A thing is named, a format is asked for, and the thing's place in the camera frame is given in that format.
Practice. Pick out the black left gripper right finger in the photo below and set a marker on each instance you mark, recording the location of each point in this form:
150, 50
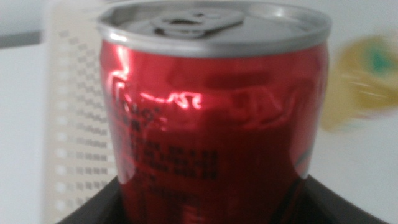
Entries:
326, 208

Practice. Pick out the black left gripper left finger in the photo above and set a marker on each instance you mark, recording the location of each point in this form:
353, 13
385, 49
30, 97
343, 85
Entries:
102, 208

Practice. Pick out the yellow juice bottle white cap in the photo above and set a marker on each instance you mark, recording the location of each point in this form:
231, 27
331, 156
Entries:
363, 87

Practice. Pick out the red soda can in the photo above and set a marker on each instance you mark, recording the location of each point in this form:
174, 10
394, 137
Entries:
214, 118

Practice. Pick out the white perforated plastic basket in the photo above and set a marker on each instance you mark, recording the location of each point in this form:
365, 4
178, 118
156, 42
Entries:
77, 130

